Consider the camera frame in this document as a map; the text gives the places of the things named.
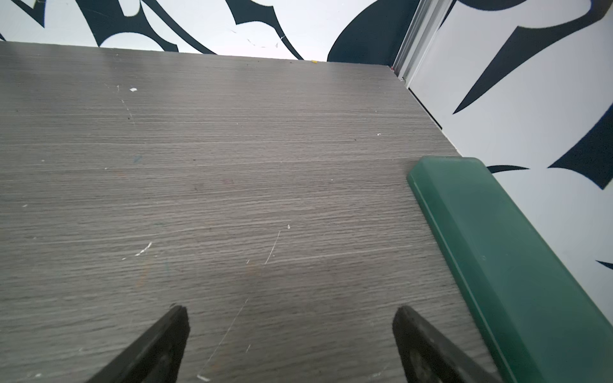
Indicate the green rectangular plastic case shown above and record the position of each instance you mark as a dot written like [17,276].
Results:
[538,323]

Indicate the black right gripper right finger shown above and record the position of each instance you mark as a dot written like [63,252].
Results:
[428,356]

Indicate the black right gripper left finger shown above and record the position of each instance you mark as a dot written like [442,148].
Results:
[155,356]

